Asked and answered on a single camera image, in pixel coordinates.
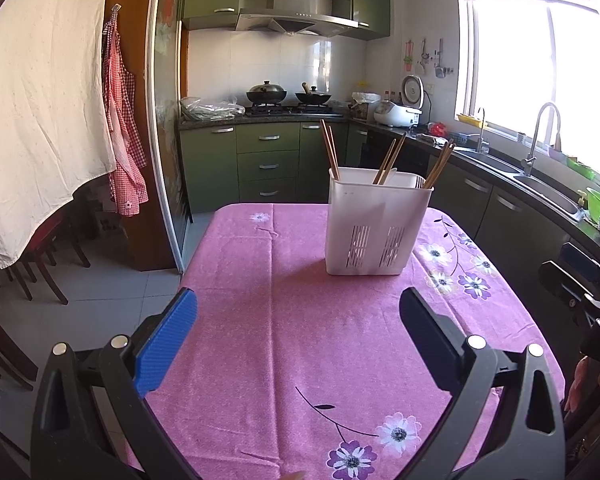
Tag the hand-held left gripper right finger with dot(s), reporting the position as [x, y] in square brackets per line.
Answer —
[430, 335]

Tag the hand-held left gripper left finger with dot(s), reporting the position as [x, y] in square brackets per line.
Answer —
[165, 345]

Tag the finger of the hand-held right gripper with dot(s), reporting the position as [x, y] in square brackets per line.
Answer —
[562, 285]
[585, 262]

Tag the white plastic utensil holder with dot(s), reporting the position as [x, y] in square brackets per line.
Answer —
[350, 220]

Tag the person's right hand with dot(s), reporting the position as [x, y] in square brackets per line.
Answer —
[576, 385]

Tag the person's left hand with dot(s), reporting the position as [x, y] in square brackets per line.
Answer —
[294, 475]

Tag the steel kitchen sink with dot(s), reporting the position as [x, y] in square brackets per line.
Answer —
[540, 187]

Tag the green plastic tray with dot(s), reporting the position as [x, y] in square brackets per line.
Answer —
[580, 170]

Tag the pink floral tablecloth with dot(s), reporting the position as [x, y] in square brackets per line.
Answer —
[280, 335]

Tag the tall steel faucet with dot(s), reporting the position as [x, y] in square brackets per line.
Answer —
[530, 150]

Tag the dark wooden chair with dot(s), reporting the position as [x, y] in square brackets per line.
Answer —
[0, 340]
[50, 240]

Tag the small steel faucet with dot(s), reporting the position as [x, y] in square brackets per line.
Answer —
[481, 142]

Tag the yellow tray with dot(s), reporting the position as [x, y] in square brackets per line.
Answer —
[470, 119]

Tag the red checkered apron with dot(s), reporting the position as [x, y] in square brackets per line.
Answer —
[122, 160]

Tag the red plastic bag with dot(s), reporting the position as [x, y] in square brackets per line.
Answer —
[437, 129]

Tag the kitchen window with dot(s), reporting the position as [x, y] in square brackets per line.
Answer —
[530, 70]

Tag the green base cabinet with drawers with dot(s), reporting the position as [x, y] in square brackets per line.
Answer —
[267, 165]

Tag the white rice cooker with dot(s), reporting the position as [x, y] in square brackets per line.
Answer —
[395, 115]

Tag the glass sliding door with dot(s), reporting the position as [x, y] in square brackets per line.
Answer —
[167, 110]

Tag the container with plastic bag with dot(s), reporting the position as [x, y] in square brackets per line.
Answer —
[365, 106]

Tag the clear plastic bags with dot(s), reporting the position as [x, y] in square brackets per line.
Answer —
[210, 109]

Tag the round white cooker lid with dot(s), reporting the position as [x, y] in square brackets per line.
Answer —
[412, 91]

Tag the hanging steel ladle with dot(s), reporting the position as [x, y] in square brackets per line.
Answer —
[423, 55]

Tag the black gas stove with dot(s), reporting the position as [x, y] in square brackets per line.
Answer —
[290, 110]

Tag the white hanging cloth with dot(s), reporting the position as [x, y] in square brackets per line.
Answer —
[40, 110]

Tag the black wok with lid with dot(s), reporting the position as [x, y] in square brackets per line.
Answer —
[266, 94]

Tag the red and green hanging tool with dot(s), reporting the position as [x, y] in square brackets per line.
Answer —
[408, 55]

